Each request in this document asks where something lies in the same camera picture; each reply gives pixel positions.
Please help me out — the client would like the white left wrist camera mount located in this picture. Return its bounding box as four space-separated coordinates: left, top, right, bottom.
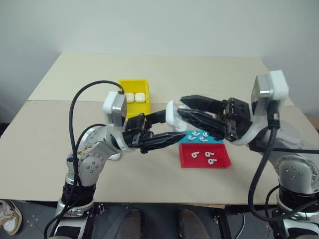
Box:
103 91 133 161

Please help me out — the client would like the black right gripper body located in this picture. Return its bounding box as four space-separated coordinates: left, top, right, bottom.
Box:
223 97 251 142

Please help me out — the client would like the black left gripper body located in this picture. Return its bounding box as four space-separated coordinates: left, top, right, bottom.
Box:
122 113 154 150

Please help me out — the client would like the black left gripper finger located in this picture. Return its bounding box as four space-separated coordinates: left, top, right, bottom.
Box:
146 109 167 126
140 131 186 154

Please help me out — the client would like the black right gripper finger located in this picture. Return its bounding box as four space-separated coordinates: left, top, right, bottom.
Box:
179 94 228 113
177 108 228 140

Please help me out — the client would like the dark rounded brown shape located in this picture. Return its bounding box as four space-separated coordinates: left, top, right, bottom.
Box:
178 209 210 239
119 209 142 239

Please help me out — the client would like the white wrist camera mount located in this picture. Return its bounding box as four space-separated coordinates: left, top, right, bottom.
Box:
103 91 133 161
228 70 290 147

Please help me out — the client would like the red plastic tray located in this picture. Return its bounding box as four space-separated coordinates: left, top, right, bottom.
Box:
178 142 232 169

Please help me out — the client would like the blue plastic tray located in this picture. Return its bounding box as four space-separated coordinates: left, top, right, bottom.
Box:
183 129 225 144

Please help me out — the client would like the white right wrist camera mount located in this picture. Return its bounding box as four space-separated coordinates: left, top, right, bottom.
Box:
228 70 290 147

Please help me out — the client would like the yellow plastic bin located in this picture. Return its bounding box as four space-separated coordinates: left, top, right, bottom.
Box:
118 78 152 120

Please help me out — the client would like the worn white sneaker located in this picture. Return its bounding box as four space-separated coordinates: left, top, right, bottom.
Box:
0 199 22 236

